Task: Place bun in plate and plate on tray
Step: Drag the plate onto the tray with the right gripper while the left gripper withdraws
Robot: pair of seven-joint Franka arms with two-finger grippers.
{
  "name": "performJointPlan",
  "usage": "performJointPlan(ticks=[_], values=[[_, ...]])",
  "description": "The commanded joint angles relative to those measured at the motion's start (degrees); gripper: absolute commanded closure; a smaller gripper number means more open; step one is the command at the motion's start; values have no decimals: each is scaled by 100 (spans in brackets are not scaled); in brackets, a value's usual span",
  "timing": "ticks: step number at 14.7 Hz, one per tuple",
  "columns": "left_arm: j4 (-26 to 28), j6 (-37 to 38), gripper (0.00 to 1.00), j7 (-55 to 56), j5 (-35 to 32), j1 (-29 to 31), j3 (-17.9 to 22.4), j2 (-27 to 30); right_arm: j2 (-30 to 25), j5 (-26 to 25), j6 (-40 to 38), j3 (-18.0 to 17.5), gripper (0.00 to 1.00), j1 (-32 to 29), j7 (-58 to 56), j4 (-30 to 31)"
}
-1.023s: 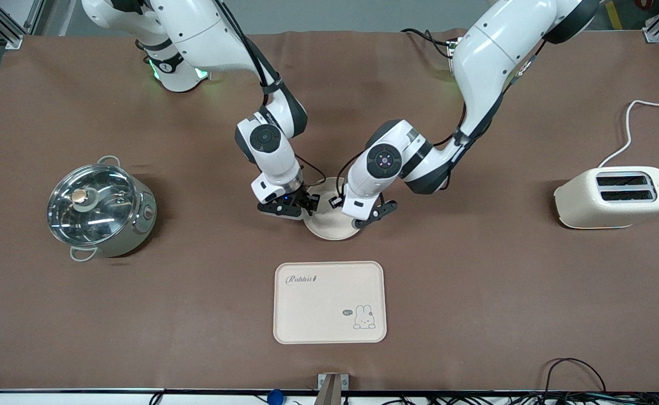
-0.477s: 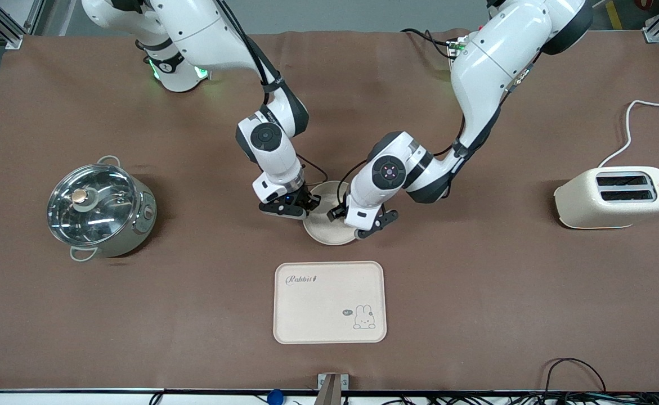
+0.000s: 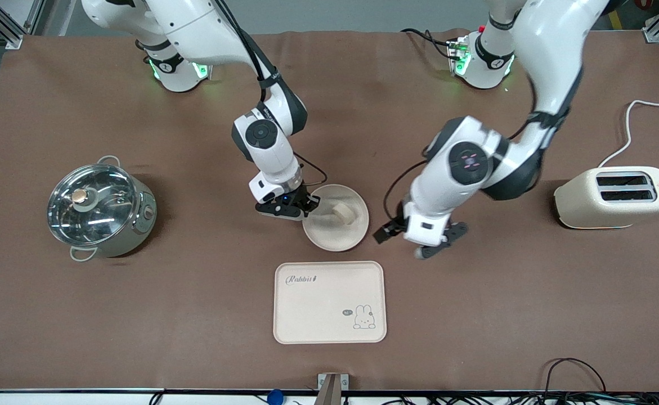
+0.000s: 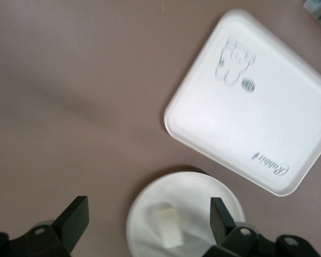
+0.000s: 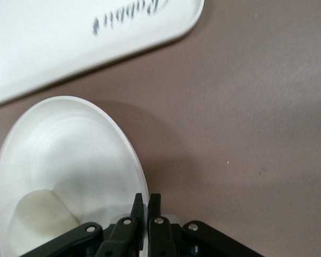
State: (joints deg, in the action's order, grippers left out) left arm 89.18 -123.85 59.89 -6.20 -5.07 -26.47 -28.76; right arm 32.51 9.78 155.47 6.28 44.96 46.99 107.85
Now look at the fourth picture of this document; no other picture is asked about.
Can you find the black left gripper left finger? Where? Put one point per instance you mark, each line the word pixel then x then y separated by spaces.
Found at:
pixel 67 225

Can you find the round cream plate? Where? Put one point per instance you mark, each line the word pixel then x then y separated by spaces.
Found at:
pixel 192 187

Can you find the cream rabbit print tray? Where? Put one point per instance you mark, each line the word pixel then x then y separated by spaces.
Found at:
pixel 243 120

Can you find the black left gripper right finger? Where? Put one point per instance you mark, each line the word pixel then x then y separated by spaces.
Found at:
pixel 222 225

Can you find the small white steamed bun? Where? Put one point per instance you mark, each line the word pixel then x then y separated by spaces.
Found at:
pixel 168 227

